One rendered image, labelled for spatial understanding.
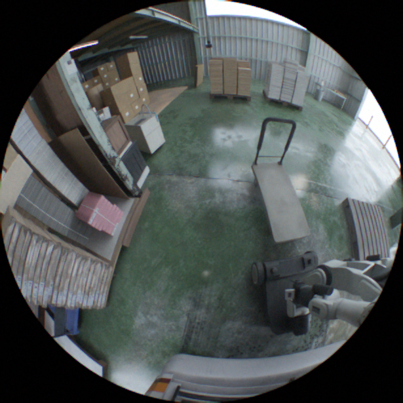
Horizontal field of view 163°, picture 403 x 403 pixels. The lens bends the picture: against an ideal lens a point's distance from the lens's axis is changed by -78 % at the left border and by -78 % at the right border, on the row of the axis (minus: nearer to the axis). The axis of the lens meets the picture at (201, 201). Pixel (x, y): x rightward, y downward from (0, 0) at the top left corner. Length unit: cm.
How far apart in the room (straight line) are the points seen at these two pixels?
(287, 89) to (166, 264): 455
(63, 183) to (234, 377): 187
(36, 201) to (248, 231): 191
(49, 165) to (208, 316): 183
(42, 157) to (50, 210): 45
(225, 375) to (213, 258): 93
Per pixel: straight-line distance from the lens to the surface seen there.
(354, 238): 210
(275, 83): 436
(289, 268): 121
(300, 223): 136
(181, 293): 128
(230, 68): 400
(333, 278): 80
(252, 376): 97
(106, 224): 145
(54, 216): 153
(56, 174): 150
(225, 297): 126
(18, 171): 141
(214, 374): 94
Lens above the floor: 125
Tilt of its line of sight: 59 degrees down
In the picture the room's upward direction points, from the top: 9 degrees counter-clockwise
